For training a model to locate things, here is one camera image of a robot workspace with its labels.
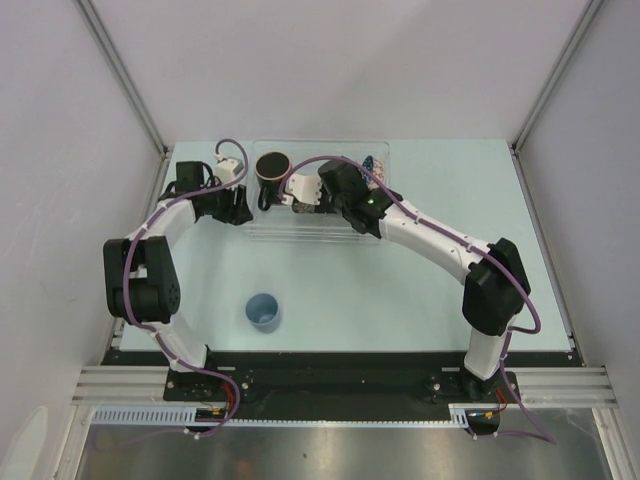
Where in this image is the white wire dish rack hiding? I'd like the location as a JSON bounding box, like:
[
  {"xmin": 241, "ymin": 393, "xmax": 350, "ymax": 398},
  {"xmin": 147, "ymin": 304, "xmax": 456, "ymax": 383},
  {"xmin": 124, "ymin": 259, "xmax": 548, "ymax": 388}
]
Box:
[{"xmin": 245, "ymin": 140, "xmax": 391, "ymax": 243}]

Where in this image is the white slotted cable duct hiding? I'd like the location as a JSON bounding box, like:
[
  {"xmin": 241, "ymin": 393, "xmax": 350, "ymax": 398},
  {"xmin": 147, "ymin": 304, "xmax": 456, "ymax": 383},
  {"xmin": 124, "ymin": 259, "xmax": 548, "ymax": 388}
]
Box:
[{"xmin": 92, "ymin": 406, "xmax": 224, "ymax": 427}]

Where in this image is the blue triangle pattern bowl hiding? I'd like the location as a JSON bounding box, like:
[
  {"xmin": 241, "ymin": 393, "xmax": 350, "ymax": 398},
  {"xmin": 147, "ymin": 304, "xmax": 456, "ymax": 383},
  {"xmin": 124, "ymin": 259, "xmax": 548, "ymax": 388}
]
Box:
[{"xmin": 362, "ymin": 155, "xmax": 386, "ymax": 189}]

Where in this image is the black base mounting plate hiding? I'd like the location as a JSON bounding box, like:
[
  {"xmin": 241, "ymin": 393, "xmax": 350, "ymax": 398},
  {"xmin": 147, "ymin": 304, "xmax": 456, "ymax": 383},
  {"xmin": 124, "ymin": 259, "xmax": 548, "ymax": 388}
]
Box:
[{"xmin": 101, "ymin": 349, "xmax": 584, "ymax": 403}]

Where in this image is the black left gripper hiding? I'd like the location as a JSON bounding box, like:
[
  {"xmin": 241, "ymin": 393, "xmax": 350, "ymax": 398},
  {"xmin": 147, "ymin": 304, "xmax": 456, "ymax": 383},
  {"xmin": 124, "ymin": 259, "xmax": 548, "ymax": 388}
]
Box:
[{"xmin": 201, "ymin": 178, "xmax": 252, "ymax": 227}]

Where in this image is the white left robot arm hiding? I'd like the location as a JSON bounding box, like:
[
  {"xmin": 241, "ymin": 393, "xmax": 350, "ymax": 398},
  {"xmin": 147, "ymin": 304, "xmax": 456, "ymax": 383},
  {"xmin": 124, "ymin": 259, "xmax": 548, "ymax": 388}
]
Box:
[{"xmin": 103, "ymin": 157, "xmax": 253, "ymax": 400}]

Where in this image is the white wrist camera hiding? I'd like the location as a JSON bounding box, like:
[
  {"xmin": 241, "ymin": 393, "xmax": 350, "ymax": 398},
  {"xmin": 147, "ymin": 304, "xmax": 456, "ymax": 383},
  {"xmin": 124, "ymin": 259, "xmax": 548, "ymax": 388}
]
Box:
[
  {"xmin": 281, "ymin": 174, "xmax": 322, "ymax": 206},
  {"xmin": 213, "ymin": 157, "xmax": 245, "ymax": 184}
]

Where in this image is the black skull mug red inside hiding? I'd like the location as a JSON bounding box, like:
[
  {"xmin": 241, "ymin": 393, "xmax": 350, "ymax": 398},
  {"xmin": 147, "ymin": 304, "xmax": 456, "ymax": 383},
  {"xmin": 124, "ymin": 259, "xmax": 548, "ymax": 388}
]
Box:
[{"xmin": 255, "ymin": 152, "xmax": 291, "ymax": 212}]

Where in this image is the aluminium frame rail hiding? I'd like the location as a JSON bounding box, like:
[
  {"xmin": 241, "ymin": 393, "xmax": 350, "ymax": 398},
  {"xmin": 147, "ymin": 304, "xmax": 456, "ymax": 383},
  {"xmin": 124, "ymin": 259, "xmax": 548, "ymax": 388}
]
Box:
[{"xmin": 73, "ymin": 0, "xmax": 168, "ymax": 158}]

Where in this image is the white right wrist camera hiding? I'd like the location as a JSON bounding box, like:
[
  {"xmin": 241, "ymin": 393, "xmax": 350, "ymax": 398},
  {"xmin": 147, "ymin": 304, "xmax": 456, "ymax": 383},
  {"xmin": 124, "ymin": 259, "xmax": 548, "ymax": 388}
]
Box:
[{"xmin": 281, "ymin": 174, "xmax": 322, "ymax": 206}]

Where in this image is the black yellow square plate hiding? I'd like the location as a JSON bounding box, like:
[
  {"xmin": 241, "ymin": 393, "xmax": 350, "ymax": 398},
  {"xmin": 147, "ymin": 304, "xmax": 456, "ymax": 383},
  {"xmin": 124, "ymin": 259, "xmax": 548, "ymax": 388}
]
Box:
[{"xmin": 292, "ymin": 201, "xmax": 316, "ymax": 214}]

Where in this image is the light blue cup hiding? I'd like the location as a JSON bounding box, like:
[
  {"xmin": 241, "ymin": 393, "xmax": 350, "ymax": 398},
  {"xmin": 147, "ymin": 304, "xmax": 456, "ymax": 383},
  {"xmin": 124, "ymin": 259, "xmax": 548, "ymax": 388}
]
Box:
[{"xmin": 245, "ymin": 293, "xmax": 280, "ymax": 334}]

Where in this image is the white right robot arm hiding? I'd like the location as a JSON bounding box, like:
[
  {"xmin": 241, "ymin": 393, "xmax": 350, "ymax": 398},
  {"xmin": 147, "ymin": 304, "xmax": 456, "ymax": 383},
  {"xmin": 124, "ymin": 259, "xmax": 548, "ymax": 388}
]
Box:
[{"xmin": 318, "ymin": 157, "xmax": 531, "ymax": 401}]

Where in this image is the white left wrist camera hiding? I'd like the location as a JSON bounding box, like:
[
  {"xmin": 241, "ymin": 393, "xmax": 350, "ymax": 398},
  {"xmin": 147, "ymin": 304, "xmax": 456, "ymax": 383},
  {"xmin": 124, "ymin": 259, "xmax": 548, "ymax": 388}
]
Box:
[{"xmin": 213, "ymin": 157, "xmax": 245, "ymax": 184}]

